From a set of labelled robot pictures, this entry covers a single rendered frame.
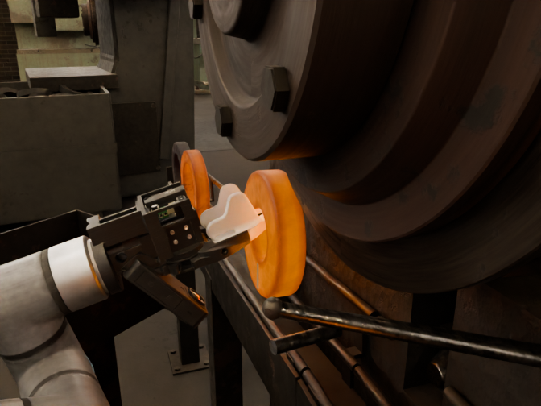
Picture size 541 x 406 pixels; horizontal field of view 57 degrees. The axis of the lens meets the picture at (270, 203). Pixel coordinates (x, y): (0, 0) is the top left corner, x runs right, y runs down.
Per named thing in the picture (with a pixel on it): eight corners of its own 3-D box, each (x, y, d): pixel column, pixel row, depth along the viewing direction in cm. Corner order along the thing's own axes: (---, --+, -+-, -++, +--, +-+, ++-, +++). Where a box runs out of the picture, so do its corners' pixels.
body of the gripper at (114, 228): (196, 196, 53) (83, 238, 51) (219, 265, 57) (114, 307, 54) (184, 178, 60) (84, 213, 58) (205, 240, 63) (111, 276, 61)
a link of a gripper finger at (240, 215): (277, 181, 57) (200, 209, 55) (289, 227, 59) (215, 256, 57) (268, 174, 59) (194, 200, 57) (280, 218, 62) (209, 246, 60)
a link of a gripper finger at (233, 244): (251, 235, 56) (175, 263, 54) (254, 246, 57) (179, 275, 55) (240, 221, 60) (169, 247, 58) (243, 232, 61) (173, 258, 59)
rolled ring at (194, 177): (192, 235, 132) (204, 234, 133) (200, 191, 118) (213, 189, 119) (178, 181, 142) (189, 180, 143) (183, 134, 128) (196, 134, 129)
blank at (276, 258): (265, 160, 68) (241, 161, 67) (309, 181, 53) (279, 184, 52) (264, 269, 71) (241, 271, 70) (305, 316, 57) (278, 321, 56)
